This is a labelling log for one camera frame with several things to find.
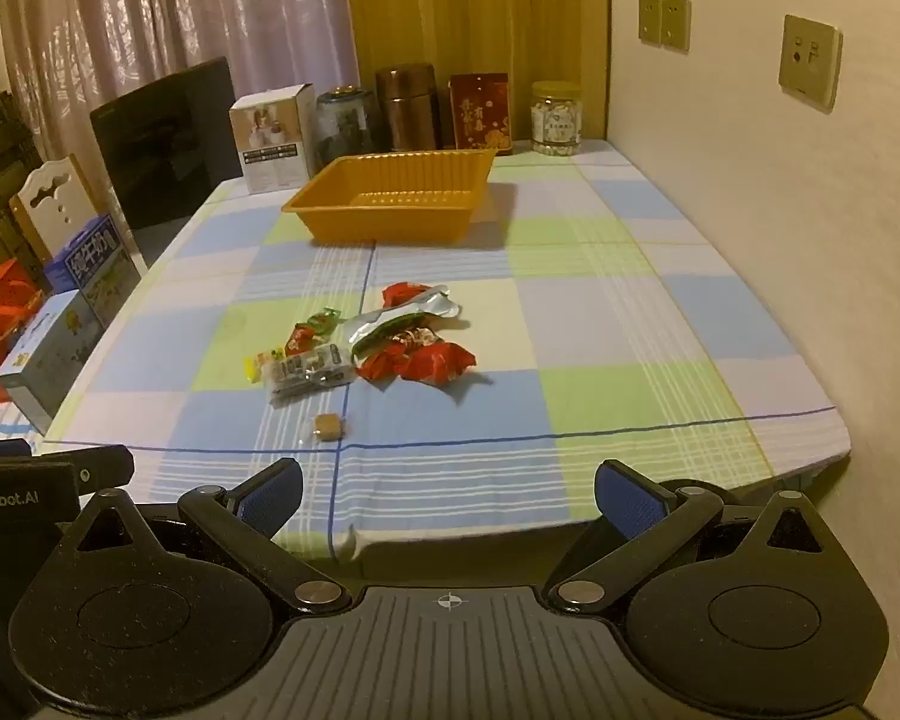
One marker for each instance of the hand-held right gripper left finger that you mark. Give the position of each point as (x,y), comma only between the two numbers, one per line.
(271,496)

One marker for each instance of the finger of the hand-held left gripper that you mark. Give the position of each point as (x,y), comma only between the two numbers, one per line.
(105,469)

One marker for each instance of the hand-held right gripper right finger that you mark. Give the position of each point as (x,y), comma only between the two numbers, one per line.
(628,499)

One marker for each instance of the brown candy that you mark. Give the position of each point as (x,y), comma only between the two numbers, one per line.
(326,426)

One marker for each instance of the clear snack packet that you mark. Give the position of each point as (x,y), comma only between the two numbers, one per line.
(304,373)

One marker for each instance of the yellow candy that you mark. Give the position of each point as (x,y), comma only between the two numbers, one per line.
(259,366)

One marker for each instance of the long red candy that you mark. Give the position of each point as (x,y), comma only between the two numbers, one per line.
(298,339)

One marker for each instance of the green and red candy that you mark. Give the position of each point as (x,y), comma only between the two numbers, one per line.
(322,321)

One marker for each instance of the green chili snack packet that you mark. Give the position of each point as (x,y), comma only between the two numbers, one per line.
(386,330)

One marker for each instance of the silver foil pouch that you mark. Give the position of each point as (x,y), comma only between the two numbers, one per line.
(420,309)

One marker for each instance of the orange plastic tray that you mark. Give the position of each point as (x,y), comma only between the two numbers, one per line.
(390,221)

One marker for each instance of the blue and white box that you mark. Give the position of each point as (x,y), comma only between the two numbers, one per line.
(45,345)

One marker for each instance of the red bag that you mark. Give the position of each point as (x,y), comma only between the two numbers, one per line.
(0,315)

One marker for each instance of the blue milk carton box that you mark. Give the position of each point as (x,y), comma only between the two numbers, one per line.
(90,255)

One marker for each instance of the white wooden chair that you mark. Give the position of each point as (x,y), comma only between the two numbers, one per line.
(52,195)

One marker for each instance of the black monitor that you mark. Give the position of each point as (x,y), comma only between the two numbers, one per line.
(165,150)

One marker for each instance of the white cardboard box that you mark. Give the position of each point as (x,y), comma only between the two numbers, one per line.
(270,142)

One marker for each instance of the dark glass jar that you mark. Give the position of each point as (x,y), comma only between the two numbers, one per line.
(341,124)

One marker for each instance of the clear jar of nuts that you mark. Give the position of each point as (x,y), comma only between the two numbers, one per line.
(555,124)

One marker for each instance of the red gift box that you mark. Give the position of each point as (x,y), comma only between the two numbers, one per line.
(480,116)

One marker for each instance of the brown metal canister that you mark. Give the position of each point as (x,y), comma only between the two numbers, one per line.
(409,109)

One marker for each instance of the pale patterned curtain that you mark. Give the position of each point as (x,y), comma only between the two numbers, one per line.
(157,7)

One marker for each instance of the wooden board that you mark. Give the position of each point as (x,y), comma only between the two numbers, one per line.
(480,0)

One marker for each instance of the large wall socket plate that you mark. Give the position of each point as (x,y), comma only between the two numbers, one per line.
(810,60)

